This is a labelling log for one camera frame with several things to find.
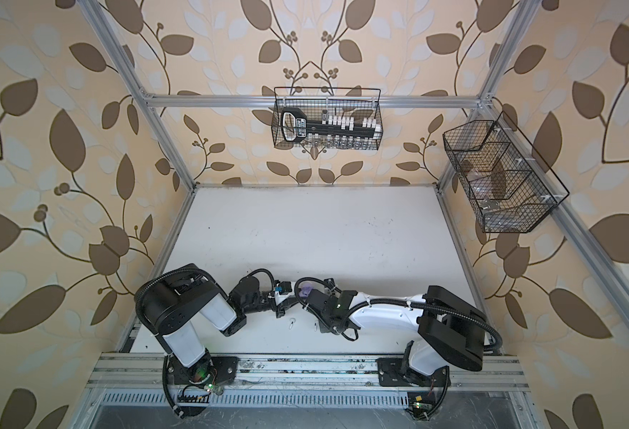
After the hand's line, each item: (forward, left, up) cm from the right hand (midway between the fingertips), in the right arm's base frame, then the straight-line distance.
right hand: (329, 321), depth 84 cm
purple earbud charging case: (+3, +6, +18) cm, 19 cm away
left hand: (+8, +8, +7) cm, 13 cm away
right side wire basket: (+23, -52, +35) cm, 66 cm away
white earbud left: (0, +12, +1) cm, 12 cm away
